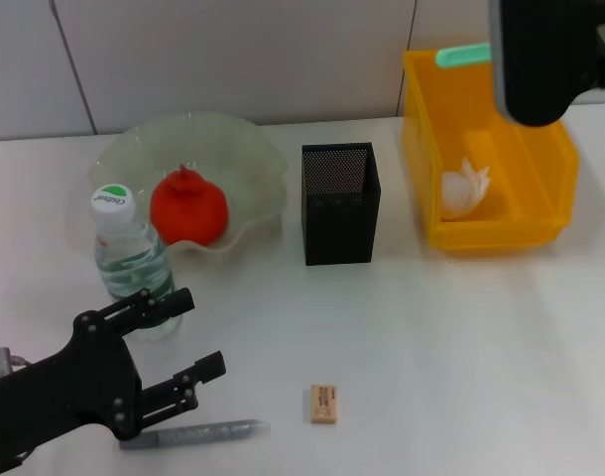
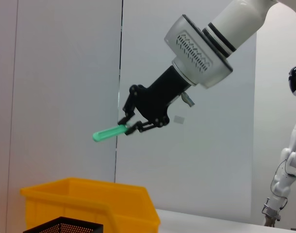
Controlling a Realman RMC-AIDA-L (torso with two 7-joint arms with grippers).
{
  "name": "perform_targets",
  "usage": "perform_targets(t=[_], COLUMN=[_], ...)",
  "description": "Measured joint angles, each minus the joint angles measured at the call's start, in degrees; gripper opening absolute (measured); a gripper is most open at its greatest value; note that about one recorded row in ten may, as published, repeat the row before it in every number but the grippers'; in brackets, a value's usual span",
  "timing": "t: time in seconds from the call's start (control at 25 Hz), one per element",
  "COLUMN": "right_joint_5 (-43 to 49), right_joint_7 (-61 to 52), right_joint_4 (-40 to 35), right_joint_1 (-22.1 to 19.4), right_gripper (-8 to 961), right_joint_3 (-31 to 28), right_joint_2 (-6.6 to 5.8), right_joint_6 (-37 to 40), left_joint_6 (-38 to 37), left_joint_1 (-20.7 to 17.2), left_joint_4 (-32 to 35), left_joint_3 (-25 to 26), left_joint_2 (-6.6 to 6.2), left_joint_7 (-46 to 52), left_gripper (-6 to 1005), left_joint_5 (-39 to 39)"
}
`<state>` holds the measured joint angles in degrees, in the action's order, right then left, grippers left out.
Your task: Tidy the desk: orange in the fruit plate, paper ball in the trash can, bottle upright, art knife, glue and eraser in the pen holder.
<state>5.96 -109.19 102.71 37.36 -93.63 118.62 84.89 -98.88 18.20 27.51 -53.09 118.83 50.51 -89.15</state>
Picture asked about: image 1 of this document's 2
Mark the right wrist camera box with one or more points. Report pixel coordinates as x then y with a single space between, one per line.
535 59

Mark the beige eraser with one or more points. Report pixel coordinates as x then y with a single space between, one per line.
325 404

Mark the white paper ball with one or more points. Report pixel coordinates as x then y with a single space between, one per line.
461 193

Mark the grey glitter pen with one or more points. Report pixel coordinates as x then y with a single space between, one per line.
208 431

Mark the yellow plastic bin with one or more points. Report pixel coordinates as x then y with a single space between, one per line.
486 163

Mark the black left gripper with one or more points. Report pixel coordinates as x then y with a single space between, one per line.
59 392

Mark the red-orange toy orange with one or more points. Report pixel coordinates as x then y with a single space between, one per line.
188 208

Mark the pale green glass fruit plate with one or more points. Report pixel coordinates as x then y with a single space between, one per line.
233 158

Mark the black mesh pen holder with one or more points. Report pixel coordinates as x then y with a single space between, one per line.
339 233

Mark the mint green pen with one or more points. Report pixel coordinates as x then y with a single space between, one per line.
461 55

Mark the clear green-label water bottle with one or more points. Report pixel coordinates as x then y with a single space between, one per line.
129 248

